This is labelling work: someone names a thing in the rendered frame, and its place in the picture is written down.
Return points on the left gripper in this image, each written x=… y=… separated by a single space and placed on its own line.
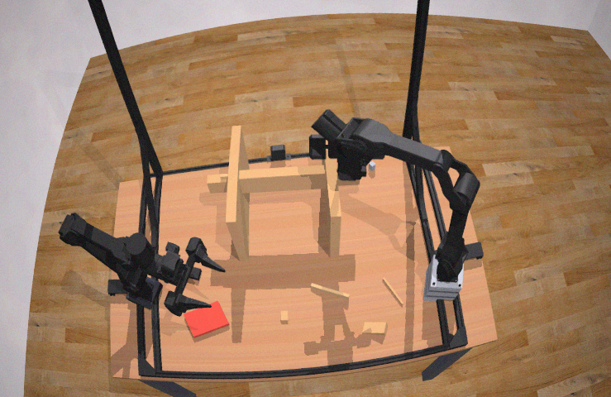
x=317 y=149

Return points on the red flat block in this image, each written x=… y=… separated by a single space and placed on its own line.
x=203 y=321

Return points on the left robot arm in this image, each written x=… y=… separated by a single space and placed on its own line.
x=371 y=139

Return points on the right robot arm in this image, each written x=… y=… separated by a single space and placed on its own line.
x=105 y=247

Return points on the tan wooden board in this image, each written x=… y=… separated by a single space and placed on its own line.
x=333 y=208
x=237 y=215

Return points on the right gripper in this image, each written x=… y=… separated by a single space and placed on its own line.
x=175 y=301

